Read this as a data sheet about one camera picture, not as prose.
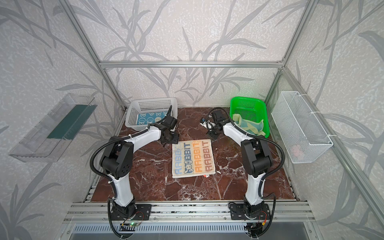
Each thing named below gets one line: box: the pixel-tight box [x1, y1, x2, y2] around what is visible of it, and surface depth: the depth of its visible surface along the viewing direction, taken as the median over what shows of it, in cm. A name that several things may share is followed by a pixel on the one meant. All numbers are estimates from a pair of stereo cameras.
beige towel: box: [172, 139, 216, 179], surface depth 93 cm
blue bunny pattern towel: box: [137, 111, 167, 126], surface depth 114 cm
